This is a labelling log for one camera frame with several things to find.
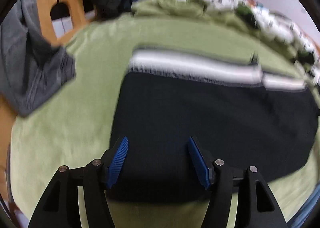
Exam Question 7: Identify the black sweatpants with white stripe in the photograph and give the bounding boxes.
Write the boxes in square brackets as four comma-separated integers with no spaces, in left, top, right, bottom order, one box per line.
[110,47,319,204]

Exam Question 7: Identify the green plush bed blanket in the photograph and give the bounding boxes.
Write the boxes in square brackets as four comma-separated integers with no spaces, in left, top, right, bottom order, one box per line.
[10,14,319,227]

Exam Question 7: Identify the grey jeans on footboard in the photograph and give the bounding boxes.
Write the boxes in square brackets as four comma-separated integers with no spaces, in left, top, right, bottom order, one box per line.
[1,0,75,116]

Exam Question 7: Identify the white floral duvet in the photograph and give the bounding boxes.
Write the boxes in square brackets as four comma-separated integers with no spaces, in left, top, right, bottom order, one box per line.
[154,0,320,86]

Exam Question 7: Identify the green folded blanket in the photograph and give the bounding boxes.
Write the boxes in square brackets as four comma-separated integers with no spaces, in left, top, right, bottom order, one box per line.
[131,0,238,21]

